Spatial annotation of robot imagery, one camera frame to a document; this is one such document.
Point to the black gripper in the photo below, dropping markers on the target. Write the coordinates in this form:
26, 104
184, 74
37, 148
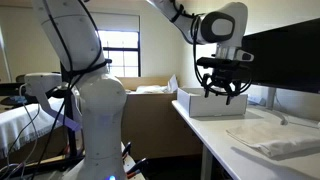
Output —
226, 78

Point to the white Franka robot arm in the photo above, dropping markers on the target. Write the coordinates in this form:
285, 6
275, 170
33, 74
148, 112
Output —
100, 100

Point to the white cardboard box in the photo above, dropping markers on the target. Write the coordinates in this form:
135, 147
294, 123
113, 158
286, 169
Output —
213, 105

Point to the brown cardboard box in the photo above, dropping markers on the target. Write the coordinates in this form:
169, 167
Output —
156, 126

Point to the flat folded white cloth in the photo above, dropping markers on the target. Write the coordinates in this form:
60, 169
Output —
276, 138

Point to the grey monitor stand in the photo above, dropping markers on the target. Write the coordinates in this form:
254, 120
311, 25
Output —
270, 98

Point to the black wide monitor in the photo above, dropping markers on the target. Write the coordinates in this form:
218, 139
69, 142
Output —
286, 56

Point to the white desk leg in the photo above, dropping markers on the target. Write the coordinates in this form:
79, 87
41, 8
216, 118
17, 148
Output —
206, 163

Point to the black framed window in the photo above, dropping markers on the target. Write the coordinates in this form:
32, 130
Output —
123, 53

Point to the white roller blind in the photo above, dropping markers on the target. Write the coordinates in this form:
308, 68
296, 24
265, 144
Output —
120, 22

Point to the black vertical pole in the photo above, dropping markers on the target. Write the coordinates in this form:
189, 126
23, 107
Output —
70, 133

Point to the white articulated device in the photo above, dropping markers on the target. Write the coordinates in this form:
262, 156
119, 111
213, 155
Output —
41, 83

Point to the small blue item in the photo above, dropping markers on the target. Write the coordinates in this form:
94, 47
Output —
18, 100

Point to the white lace tablecloth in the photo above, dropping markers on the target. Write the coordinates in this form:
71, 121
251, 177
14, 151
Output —
16, 123

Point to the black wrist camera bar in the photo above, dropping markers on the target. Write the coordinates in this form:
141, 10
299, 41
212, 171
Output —
216, 63

